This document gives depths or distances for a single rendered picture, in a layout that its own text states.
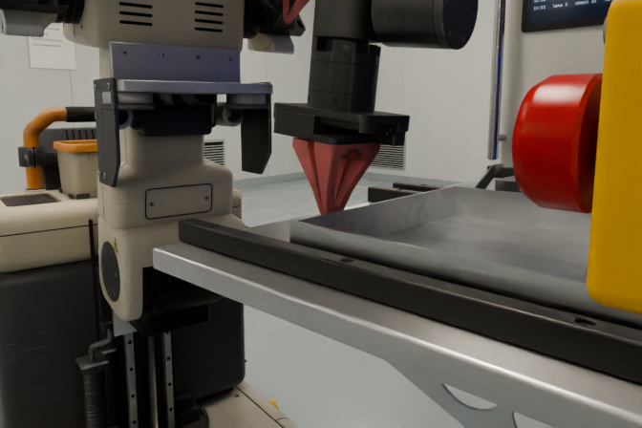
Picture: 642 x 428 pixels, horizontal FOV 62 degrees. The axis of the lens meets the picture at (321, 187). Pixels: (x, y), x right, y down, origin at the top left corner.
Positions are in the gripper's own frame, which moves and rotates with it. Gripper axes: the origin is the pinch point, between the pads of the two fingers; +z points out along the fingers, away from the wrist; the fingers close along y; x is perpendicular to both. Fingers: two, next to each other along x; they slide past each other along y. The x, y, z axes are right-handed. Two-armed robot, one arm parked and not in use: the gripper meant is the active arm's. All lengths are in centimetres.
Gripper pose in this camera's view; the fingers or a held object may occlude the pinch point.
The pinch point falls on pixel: (331, 213)
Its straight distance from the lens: 47.2
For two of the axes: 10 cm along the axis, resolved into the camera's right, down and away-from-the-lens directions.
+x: 6.6, -1.0, 7.4
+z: -0.8, 9.8, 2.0
